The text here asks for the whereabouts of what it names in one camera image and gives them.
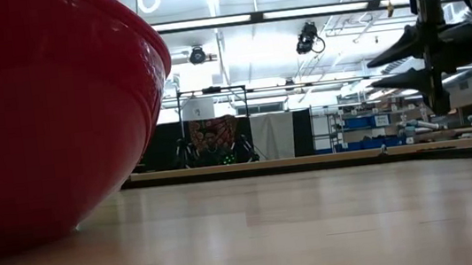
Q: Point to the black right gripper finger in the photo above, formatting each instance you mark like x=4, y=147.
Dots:
x=404, y=46
x=413, y=80

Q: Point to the shelf with blue bins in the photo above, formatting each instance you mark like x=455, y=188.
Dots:
x=365, y=129

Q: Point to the grey curtain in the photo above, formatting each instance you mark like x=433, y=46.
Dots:
x=273, y=136

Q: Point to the black background robot stand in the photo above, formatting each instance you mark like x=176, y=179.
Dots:
x=211, y=90

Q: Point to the patterned red cloth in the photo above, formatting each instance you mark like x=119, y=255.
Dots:
x=218, y=130

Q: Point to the round black ceiling fixture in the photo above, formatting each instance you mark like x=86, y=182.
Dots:
x=197, y=55

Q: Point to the white square panel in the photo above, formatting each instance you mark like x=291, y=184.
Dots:
x=198, y=109

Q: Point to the white hanging loop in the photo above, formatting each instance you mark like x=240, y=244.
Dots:
x=150, y=1

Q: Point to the black curtain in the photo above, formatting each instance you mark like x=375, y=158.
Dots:
x=162, y=147

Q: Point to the large red bowl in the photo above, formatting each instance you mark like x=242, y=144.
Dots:
x=48, y=122

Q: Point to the black hanging ceiling camera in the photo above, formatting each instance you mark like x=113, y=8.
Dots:
x=307, y=37

